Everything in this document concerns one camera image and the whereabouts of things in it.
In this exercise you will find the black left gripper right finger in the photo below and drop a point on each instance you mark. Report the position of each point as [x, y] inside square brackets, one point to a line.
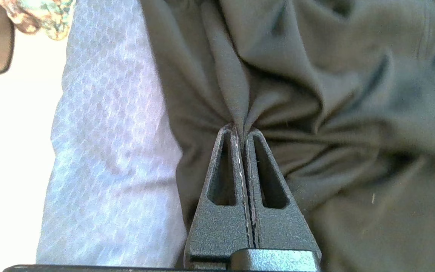
[281, 230]

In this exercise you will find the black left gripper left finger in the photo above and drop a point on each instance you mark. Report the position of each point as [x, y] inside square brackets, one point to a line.
[217, 234]

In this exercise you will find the black printed T-shirt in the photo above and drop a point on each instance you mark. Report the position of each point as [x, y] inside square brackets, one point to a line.
[334, 113]

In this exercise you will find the blue bed sheet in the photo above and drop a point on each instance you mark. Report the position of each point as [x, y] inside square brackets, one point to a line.
[108, 151]

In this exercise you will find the patterned cloth item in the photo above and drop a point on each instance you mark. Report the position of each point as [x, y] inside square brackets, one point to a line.
[47, 15]

